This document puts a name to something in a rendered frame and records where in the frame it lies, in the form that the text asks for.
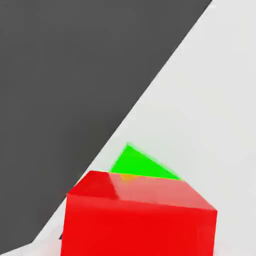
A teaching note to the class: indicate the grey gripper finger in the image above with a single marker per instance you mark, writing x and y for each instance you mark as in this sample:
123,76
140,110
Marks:
60,237

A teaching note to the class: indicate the small red cube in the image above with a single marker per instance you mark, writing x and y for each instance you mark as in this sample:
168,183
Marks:
138,226

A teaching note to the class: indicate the small green cube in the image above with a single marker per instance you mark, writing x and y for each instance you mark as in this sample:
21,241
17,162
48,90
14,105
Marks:
138,165

